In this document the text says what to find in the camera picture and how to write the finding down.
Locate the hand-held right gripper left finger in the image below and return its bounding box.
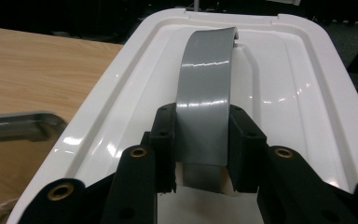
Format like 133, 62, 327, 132
143, 104, 178, 194

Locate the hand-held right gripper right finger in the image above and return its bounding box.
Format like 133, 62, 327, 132
227, 105, 269, 192

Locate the white lid with grey handle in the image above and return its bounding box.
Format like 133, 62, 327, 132
6, 7, 358, 224

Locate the clear plastic container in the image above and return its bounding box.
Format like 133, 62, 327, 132
0, 111, 69, 224

